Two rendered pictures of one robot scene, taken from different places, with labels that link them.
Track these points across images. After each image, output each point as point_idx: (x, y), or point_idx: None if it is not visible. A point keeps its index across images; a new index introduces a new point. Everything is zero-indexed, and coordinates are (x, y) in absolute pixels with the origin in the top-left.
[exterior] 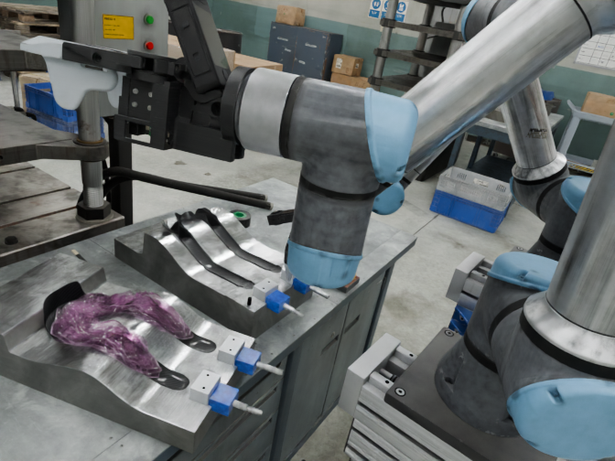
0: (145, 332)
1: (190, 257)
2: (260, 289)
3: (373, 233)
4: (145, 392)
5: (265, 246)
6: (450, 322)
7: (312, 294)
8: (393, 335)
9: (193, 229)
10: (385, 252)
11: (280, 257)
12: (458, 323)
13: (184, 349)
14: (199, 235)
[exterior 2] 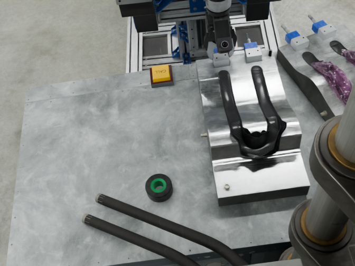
0: (343, 63)
1: (276, 106)
2: (260, 50)
3: (56, 111)
4: (354, 46)
5: (203, 102)
6: (158, 3)
7: (194, 78)
8: (1, 211)
9: (259, 121)
10: (84, 85)
11: (206, 84)
12: (157, 0)
13: (321, 58)
14: (257, 116)
